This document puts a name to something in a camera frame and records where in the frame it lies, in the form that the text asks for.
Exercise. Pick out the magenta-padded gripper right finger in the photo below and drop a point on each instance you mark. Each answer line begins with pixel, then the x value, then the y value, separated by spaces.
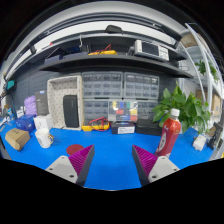
pixel 161 166

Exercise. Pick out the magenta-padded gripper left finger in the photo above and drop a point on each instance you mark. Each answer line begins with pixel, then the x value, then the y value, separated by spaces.
pixel 63 166

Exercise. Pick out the red drink bottle white cap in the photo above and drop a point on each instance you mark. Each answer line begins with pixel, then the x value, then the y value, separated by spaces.
pixel 168 133

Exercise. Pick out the white mug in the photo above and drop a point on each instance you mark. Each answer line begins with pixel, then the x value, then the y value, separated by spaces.
pixel 42 137

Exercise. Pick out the flat black case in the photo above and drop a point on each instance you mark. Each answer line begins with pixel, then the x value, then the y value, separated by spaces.
pixel 146 127

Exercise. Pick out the white power adapter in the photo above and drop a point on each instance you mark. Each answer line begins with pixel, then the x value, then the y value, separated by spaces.
pixel 199 142

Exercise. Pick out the yellow multimeter with red leads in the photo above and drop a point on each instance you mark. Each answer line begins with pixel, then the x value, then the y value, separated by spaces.
pixel 90 127

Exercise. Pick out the small white box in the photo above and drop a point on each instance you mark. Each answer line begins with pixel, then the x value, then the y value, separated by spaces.
pixel 42 121

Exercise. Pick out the brown cardboard box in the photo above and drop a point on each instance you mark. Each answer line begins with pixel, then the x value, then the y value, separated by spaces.
pixel 16 138

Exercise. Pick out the black box white label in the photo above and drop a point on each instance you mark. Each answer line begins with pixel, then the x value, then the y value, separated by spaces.
pixel 122 128

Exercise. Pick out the black speaker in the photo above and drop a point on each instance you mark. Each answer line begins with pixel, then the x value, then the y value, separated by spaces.
pixel 71 111

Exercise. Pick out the blue box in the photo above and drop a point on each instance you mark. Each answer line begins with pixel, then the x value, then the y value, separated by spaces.
pixel 25 122

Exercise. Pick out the grey small-parts drawer cabinet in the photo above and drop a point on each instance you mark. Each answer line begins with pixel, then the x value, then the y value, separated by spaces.
pixel 141 86
pixel 95 108
pixel 146 108
pixel 101 85

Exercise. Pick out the black device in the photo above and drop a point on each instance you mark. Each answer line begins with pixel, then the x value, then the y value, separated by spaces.
pixel 215 135

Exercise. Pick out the green potted plant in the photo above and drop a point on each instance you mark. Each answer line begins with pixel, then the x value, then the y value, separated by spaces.
pixel 191 110

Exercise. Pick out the white perforated tray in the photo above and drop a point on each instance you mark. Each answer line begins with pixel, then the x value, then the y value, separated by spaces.
pixel 56 100

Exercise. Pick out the clear compartment box colourful parts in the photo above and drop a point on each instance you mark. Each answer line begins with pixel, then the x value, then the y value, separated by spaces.
pixel 122 111

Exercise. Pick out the dark grey upright box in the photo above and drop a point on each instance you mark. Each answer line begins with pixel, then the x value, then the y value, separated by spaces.
pixel 41 102

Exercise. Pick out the purple plastic bag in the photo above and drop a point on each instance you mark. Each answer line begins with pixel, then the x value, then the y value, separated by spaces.
pixel 30 105

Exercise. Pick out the white shelf unit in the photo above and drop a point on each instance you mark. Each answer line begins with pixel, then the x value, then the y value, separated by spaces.
pixel 208 76

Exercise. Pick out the black overhead shelf unit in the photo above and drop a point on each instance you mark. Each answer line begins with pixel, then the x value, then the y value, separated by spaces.
pixel 113 62

